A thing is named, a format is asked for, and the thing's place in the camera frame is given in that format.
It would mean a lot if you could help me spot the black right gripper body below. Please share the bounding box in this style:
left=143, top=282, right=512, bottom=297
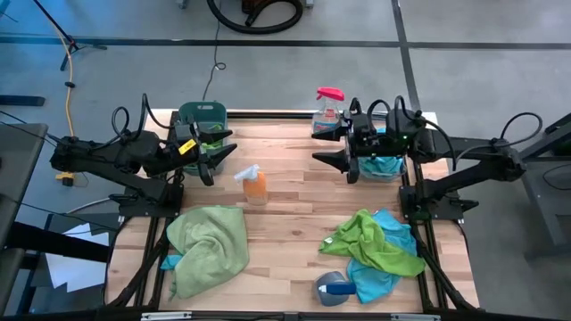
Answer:
left=345, top=111, right=388, bottom=185

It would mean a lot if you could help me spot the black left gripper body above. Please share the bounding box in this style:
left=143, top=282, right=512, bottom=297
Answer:
left=171, top=116, right=217, bottom=187

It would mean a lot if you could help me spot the blue microfiber towel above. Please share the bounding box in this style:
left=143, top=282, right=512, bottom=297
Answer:
left=359, top=154, right=405, bottom=180
left=346, top=208, right=418, bottom=305
left=159, top=253, right=185, bottom=272

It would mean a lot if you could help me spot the bright green microfiber towel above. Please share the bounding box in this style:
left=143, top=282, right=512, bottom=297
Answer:
left=319, top=208, right=427, bottom=278

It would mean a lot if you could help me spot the pale green microfiber towel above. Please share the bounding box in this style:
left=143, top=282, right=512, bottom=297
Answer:
left=165, top=204, right=251, bottom=300

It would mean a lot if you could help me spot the clear Windex spray bottle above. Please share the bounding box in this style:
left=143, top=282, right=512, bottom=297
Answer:
left=310, top=86, right=346, bottom=135

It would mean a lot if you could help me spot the dark green plastic basket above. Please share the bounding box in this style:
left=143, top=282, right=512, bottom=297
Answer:
left=178, top=101, right=229, bottom=177

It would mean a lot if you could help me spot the orange spray bottle white trigger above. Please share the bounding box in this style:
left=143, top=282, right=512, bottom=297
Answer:
left=234, top=163, right=269, bottom=207

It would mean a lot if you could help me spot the clear plastic basket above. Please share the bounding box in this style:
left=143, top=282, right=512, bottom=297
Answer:
left=356, top=128, right=410, bottom=185

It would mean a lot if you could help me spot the brown vacuum body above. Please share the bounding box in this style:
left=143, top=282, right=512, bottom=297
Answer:
left=240, top=0, right=271, bottom=14

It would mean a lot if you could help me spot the black tripod stand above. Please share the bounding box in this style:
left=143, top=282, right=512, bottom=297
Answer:
left=30, top=0, right=108, bottom=72

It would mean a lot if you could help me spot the white paper sheet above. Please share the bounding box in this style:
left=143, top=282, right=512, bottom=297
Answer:
left=44, top=221, right=115, bottom=291

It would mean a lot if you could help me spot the grey desk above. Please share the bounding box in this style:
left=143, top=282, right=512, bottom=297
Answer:
left=0, top=122, right=49, bottom=313

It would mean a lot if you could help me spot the black flat bar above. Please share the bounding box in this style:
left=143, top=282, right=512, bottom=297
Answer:
left=0, top=95, right=46, bottom=107

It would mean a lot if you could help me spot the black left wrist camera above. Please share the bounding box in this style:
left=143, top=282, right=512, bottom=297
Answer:
left=174, top=120, right=197, bottom=142

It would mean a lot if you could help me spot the black aluminium rig frame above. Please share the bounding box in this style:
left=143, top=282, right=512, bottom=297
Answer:
left=95, top=109, right=483, bottom=321

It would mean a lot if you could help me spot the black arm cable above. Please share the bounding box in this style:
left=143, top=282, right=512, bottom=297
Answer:
left=140, top=92, right=179, bottom=131
left=110, top=105, right=132, bottom=141
left=454, top=111, right=543, bottom=167

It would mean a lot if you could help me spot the thin black floor cable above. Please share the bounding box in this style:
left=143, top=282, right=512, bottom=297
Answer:
left=202, top=0, right=228, bottom=103

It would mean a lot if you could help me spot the black vacuum hose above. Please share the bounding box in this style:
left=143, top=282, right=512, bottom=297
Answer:
left=206, top=0, right=304, bottom=36

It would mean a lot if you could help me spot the yellow floor cable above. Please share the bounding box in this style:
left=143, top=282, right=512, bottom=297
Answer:
left=44, top=17, right=77, bottom=139

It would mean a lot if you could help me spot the silver metal bracket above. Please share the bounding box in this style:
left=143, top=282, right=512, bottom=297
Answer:
left=390, top=313, right=441, bottom=321
left=140, top=311, right=193, bottom=321

